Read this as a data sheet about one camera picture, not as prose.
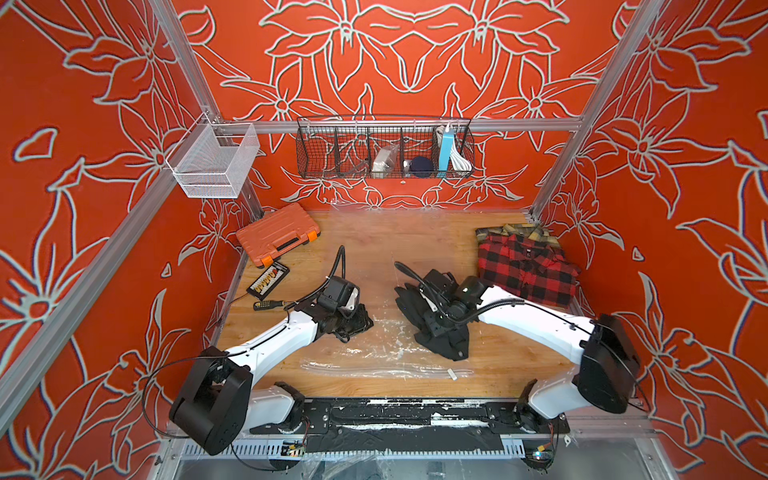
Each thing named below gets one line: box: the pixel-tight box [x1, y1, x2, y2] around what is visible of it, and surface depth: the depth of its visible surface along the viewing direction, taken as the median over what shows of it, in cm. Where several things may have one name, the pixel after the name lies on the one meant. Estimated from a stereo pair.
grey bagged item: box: [372, 144, 399, 179], surface depth 94 cm
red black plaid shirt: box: [476, 223, 582, 307], surface depth 99 cm
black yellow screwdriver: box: [253, 300, 283, 311], surface depth 94 cm
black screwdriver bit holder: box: [246, 261, 290, 301], surface depth 100 cm
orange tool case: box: [236, 203, 321, 268], surface depth 109 cm
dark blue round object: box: [410, 156, 434, 178], surface depth 97 cm
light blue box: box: [437, 131, 454, 178], surface depth 89 cm
